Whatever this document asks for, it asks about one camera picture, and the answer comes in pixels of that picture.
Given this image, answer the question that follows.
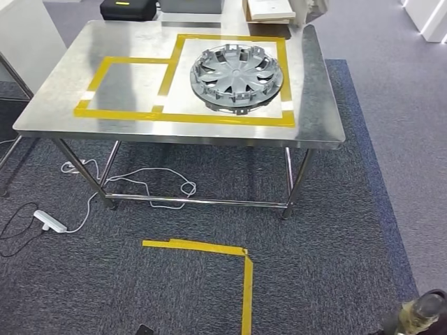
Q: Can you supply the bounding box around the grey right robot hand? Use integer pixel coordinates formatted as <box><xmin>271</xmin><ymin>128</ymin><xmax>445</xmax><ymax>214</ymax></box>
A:
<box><xmin>394</xmin><ymin>288</ymin><xmax>447</xmax><ymax>335</ymax></box>

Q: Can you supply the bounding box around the grey plastic wheel hubcap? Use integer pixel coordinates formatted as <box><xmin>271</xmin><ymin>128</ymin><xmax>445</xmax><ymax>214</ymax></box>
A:
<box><xmin>190</xmin><ymin>43</ymin><xmax>284</xmax><ymax>117</ymax></box>

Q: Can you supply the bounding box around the stainless steel workbench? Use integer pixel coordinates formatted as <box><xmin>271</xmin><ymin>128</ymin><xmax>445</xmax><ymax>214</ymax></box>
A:
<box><xmin>13</xmin><ymin>19</ymin><xmax>347</xmax><ymax>221</ymax></box>

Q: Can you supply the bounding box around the yellow floor tape outline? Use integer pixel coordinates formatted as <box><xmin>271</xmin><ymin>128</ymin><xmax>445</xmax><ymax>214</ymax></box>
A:
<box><xmin>142</xmin><ymin>238</ymin><xmax>254</xmax><ymax>335</ymax></box>

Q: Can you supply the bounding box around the white partition block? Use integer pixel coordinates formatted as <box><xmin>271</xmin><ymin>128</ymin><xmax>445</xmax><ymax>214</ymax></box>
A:
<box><xmin>401</xmin><ymin>0</ymin><xmax>447</xmax><ymax>45</ymax></box>

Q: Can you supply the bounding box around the person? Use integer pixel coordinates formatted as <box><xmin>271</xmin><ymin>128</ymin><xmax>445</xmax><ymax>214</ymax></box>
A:
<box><xmin>289</xmin><ymin>0</ymin><xmax>329</xmax><ymax>28</ymax></box>

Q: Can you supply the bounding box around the open cardboard box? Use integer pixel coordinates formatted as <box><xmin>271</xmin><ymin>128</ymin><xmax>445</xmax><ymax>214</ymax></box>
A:
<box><xmin>242</xmin><ymin>0</ymin><xmax>297</xmax><ymax>25</ymax></box>

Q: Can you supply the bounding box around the grey equipment box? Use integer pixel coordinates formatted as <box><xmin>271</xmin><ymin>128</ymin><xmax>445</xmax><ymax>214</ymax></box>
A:
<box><xmin>159</xmin><ymin>0</ymin><xmax>224</xmax><ymax>15</ymax></box>

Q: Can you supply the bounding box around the black carrying case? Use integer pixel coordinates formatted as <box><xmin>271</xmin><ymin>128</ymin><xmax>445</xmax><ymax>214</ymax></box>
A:
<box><xmin>99</xmin><ymin>0</ymin><xmax>158</xmax><ymax>22</ymax></box>

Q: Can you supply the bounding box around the white power strip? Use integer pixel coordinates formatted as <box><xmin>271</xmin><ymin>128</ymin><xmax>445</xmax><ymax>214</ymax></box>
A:
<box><xmin>33</xmin><ymin>209</ymin><xmax>67</xmax><ymax>234</ymax></box>

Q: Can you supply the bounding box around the steel side table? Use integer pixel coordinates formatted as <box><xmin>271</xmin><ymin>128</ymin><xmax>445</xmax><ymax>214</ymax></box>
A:
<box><xmin>0</xmin><ymin>50</ymin><xmax>34</xmax><ymax>198</ymax></box>

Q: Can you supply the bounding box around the white cabinet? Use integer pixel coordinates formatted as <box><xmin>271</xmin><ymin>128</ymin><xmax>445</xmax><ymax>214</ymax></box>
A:
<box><xmin>0</xmin><ymin>0</ymin><xmax>67</xmax><ymax>96</ymax></box>

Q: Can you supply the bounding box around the white cable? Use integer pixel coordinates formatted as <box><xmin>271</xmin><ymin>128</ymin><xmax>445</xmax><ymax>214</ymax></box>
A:
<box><xmin>60</xmin><ymin>159</ymin><xmax>197</xmax><ymax>235</ymax></box>

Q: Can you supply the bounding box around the black cable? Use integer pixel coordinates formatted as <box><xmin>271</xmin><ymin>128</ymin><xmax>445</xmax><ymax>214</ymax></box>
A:
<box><xmin>0</xmin><ymin>202</ymin><xmax>45</xmax><ymax>258</ymax></box>

